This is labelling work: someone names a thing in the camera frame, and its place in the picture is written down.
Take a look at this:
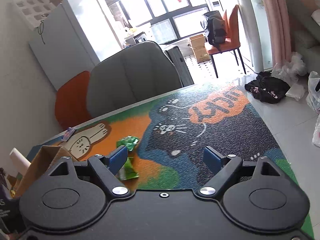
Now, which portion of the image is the pink curtain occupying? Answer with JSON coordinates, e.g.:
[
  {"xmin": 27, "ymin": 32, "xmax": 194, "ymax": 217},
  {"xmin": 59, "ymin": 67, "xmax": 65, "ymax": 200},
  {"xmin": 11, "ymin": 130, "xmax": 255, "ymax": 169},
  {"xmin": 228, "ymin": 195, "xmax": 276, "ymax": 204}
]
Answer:
[{"xmin": 263, "ymin": 0, "xmax": 291, "ymax": 66}]

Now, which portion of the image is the orange chair by window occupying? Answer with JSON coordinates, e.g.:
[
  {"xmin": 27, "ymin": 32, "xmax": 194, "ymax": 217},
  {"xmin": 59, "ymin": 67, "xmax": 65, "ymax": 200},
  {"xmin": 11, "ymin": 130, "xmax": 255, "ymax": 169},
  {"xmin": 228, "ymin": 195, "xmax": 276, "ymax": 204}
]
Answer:
[{"xmin": 204, "ymin": 5, "xmax": 246, "ymax": 78}]

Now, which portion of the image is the grey sofa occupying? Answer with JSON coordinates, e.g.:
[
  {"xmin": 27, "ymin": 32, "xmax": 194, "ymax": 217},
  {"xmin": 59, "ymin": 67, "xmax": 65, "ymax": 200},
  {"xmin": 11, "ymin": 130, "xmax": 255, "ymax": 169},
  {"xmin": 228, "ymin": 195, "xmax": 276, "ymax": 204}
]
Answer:
[{"xmin": 286, "ymin": 0, "xmax": 319, "ymax": 73}]

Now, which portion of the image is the flat green snack packet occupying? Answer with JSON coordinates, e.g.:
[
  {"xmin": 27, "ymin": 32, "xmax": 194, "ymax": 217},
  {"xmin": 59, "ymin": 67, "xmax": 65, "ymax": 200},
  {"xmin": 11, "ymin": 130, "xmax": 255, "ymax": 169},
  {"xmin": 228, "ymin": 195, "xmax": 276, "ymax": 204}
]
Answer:
[{"xmin": 116, "ymin": 157, "xmax": 139, "ymax": 181}]

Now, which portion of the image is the orange chair by wall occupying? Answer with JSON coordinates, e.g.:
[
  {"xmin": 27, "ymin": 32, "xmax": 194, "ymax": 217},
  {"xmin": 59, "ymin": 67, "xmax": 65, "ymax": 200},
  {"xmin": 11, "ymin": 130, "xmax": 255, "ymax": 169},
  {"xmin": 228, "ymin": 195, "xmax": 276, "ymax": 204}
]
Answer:
[{"xmin": 55, "ymin": 71, "xmax": 91, "ymax": 130}]

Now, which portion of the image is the black clothes pile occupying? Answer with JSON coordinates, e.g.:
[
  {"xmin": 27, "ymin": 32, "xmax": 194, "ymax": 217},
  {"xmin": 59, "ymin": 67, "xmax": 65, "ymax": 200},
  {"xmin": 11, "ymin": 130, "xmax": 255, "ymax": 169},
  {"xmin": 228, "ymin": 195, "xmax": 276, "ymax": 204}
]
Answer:
[{"xmin": 245, "ymin": 72, "xmax": 290, "ymax": 104}]

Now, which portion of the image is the colourful cat table mat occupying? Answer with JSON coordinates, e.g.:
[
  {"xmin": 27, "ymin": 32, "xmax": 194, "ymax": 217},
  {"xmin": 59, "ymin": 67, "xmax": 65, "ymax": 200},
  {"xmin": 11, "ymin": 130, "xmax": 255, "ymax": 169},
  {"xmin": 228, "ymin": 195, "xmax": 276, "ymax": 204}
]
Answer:
[{"xmin": 20, "ymin": 86, "xmax": 310, "ymax": 239}]

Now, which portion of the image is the white refrigerator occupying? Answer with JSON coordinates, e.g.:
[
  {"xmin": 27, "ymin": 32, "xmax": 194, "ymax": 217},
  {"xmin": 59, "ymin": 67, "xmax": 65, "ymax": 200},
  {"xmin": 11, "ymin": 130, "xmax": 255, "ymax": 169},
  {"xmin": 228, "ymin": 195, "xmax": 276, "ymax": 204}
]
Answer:
[{"xmin": 29, "ymin": 0, "xmax": 121, "ymax": 89}]

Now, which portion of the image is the small blue pink packet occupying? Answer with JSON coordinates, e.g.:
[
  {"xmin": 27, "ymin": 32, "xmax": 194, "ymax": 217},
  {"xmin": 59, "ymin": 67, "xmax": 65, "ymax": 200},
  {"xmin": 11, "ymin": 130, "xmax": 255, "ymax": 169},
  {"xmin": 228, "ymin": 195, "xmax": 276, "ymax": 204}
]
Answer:
[{"xmin": 61, "ymin": 127, "xmax": 76, "ymax": 142}]

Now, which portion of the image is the white foam tray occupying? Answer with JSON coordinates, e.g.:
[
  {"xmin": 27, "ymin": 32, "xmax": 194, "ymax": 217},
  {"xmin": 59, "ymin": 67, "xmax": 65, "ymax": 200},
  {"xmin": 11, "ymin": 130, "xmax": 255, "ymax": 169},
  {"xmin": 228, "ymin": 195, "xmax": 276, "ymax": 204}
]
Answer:
[{"xmin": 12, "ymin": 0, "xmax": 55, "ymax": 31}]

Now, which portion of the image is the round green snack packet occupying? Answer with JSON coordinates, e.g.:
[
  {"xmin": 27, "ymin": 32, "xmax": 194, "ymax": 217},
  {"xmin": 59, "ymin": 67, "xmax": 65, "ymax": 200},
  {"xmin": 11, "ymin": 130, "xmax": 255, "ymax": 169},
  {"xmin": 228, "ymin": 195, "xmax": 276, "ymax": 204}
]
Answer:
[{"xmin": 116, "ymin": 135, "xmax": 140, "ymax": 152}]

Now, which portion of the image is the brown cardboard box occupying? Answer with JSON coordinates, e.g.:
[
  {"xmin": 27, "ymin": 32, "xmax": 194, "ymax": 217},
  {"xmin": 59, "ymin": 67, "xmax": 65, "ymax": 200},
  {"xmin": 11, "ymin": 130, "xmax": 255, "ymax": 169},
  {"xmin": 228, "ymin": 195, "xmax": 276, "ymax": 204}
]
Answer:
[{"xmin": 14, "ymin": 146, "xmax": 78, "ymax": 198}]

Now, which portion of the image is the white paper roll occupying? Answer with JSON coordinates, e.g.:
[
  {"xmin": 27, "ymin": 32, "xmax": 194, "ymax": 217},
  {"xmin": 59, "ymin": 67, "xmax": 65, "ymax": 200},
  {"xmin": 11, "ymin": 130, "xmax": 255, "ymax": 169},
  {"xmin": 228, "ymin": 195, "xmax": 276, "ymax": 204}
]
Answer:
[{"xmin": 9, "ymin": 148, "xmax": 31, "ymax": 176}]

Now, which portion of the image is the white plastic bag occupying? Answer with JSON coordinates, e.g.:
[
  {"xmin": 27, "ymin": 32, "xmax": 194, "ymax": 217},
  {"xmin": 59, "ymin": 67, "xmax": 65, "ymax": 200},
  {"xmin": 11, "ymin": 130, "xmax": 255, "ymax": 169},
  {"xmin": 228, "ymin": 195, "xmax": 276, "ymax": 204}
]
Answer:
[{"xmin": 306, "ymin": 71, "xmax": 320, "ymax": 114}]

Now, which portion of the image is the dark backpack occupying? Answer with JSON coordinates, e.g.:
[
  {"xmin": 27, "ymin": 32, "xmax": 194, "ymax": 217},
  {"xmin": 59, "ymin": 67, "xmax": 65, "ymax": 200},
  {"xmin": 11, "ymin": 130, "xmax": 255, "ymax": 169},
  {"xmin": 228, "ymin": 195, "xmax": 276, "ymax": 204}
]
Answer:
[{"xmin": 201, "ymin": 10, "xmax": 227, "ymax": 48}]

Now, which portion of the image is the grey upholstered chair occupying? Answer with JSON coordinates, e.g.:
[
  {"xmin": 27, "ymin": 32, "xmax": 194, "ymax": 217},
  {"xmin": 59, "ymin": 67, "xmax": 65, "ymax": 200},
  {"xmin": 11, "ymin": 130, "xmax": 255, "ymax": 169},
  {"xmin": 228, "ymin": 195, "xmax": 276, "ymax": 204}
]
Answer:
[{"xmin": 86, "ymin": 41, "xmax": 183, "ymax": 118}]

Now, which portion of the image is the cardboard box on floor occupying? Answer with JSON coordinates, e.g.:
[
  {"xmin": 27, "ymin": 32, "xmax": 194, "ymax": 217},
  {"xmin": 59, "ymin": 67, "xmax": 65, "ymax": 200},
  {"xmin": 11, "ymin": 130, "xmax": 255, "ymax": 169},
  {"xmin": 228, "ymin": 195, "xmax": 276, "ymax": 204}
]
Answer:
[{"xmin": 189, "ymin": 34, "xmax": 210, "ymax": 63}]

